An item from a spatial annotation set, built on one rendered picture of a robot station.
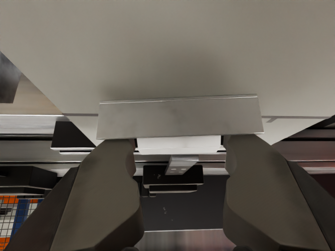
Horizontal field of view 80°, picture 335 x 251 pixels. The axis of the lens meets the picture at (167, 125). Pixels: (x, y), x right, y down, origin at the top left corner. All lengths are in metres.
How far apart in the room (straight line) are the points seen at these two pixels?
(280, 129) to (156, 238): 0.15
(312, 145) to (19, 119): 0.59
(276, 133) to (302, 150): 0.40
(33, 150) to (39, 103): 0.29
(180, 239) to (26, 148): 0.41
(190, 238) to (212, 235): 0.02
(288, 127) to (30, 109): 0.24
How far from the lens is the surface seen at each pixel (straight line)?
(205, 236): 0.23
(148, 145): 0.20
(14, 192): 0.48
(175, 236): 0.23
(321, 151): 0.62
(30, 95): 0.25
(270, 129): 0.18
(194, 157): 0.26
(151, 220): 0.73
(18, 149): 0.55
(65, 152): 0.26
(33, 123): 0.28
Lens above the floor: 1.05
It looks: 21 degrees down
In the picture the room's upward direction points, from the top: 179 degrees clockwise
